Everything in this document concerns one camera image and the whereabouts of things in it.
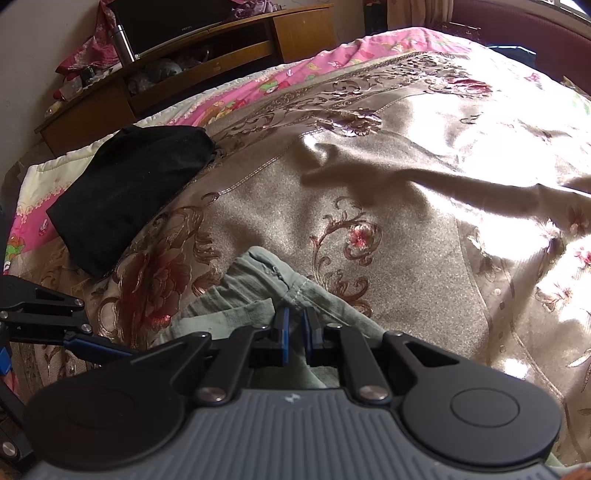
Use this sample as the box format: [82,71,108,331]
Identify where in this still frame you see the black folded garment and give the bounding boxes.
[46,124,218,280]

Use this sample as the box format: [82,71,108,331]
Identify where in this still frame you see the pink printed quilt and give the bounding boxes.
[4,27,467,273]

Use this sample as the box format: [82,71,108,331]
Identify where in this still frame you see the pink crumpled cloth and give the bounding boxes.
[55,0,123,100]

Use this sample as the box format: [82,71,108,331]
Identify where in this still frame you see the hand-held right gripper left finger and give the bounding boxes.
[139,305,293,407]

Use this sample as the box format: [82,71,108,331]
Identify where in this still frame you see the maroon padded window bench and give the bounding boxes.
[450,0,591,79]

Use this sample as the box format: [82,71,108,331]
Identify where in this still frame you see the beige curtain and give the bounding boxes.
[387,0,458,29]

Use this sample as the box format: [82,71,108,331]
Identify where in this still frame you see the green pants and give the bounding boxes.
[154,246,393,388]

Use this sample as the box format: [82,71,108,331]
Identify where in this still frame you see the dark blue-edged bag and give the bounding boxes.
[487,44,539,58]

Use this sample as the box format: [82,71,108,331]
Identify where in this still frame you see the steel thermos flask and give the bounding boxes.
[108,25,136,65]

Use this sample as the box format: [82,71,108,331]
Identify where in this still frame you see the wooden cabinet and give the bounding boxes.
[34,4,337,158]

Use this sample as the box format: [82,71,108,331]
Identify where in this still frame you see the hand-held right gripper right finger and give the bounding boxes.
[301,307,462,407]

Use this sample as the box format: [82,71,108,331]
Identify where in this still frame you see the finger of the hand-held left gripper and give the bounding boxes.
[0,275,85,325]
[0,316,136,361]

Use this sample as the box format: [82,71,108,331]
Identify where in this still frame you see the black television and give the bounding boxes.
[108,0,241,58]

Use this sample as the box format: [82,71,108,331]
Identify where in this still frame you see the gold floral bedspread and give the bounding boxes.
[9,51,591,467]

